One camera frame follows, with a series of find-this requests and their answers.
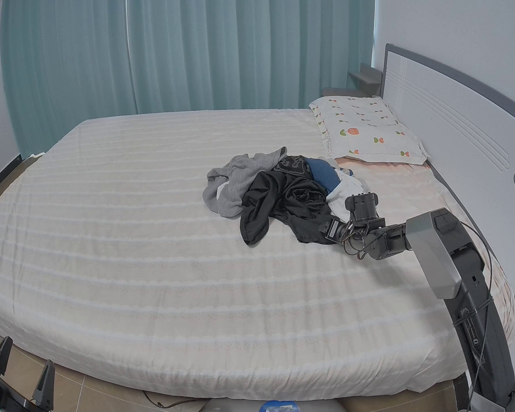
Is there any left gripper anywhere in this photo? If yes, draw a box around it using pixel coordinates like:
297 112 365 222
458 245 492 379
0 336 56 412

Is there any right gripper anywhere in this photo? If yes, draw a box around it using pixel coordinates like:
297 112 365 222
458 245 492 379
319 216 363 252

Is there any black T-shirt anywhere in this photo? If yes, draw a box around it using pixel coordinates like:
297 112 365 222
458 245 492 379
239 168 348 245

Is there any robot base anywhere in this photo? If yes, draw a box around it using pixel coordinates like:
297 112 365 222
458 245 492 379
206 397 342 412

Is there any bed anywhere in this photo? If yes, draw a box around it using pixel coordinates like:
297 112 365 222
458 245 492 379
0 43 515 396

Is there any dark blue garment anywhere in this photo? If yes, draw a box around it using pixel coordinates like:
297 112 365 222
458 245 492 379
306 158 343 191

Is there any black patterned garment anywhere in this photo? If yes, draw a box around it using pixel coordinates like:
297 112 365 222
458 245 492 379
271 155 314 176

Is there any white printed pillow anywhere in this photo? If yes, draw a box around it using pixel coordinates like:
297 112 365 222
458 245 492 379
309 96 430 165

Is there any grey garment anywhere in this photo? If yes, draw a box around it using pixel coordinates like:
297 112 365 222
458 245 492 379
203 146 288 219

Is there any grey bedside table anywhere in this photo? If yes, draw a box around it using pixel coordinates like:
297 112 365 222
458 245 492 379
322 63 383 98

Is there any blue-green curtain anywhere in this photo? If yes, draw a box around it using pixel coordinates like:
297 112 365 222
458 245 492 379
126 0 376 112
0 0 134 155

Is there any black cable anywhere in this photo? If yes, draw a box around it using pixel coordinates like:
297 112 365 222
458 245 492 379
458 223 496 402
142 390 209 410

